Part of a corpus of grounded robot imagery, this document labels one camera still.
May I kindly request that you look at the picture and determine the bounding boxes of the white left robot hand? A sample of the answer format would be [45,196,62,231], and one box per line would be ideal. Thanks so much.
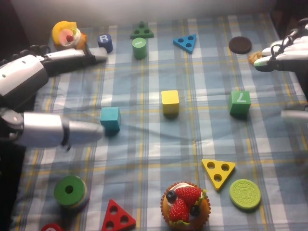
[0,44,109,153]

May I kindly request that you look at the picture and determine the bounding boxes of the teal wooden letter cube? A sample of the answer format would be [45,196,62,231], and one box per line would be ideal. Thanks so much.
[100,107,122,135]

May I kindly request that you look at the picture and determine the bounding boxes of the green wooden number cube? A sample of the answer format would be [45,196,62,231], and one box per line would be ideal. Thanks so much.
[229,90,251,118]

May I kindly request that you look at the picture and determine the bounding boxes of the peach toy cupcake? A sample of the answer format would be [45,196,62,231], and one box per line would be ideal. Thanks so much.
[51,21,88,51]

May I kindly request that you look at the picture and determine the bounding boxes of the blue cylinder block letter R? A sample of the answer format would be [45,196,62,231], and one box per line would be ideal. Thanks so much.
[97,33,114,53]

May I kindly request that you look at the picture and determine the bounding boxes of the green cylinder block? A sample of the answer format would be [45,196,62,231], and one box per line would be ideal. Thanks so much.
[131,38,147,60]

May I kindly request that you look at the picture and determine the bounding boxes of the green triangle block with holes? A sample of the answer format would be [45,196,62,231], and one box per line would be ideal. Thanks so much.
[130,21,154,39]

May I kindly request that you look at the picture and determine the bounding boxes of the white backdrop board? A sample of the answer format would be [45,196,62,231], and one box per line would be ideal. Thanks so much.
[11,0,275,27]

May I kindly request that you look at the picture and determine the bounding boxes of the blue plaid tablecloth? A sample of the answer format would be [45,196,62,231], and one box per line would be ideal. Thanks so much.
[9,14,308,231]

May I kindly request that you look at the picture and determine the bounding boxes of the yellow wooden cube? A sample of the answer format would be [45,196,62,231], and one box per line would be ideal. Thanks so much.
[161,90,180,115]

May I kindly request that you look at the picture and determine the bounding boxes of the red cylinder block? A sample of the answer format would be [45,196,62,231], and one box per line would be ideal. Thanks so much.
[40,223,64,231]

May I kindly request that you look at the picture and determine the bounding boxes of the blue triangle block with holes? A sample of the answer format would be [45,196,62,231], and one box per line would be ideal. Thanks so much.
[172,34,197,54]

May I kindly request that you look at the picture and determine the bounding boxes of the red triangle block with holes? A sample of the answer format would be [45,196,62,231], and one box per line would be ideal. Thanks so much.
[101,199,137,231]

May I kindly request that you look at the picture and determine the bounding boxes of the strawberry toy cupcake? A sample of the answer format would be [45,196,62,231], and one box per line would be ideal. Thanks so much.
[161,182,211,228]

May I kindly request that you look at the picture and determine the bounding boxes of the yellow triangle block with holes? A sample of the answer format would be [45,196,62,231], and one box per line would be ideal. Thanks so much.
[201,158,236,191]

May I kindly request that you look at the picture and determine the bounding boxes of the brown chocolate toy cookie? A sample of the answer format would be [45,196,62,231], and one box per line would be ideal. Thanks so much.
[228,36,253,54]

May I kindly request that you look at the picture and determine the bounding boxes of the tan flower toy biscuit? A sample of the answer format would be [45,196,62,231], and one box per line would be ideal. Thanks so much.
[249,51,264,65]

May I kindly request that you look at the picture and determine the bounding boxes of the green sandwich toy cookie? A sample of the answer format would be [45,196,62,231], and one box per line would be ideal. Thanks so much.
[229,179,262,211]

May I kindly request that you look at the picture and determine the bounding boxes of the rainbow ring stack toy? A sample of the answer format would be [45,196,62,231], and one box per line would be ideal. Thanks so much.
[53,175,90,212]

